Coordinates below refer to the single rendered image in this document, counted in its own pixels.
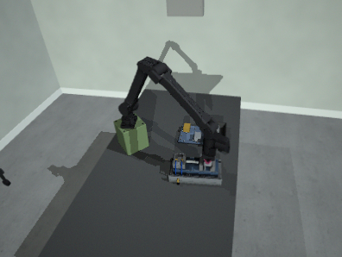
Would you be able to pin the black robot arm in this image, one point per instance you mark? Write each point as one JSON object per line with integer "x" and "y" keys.
{"x": 155, "y": 68}

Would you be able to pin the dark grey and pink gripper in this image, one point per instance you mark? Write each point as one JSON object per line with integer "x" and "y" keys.
{"x": 205, "y": 156}

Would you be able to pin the yellow block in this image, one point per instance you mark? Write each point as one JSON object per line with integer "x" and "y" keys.
{"x": 187, "y": 127}

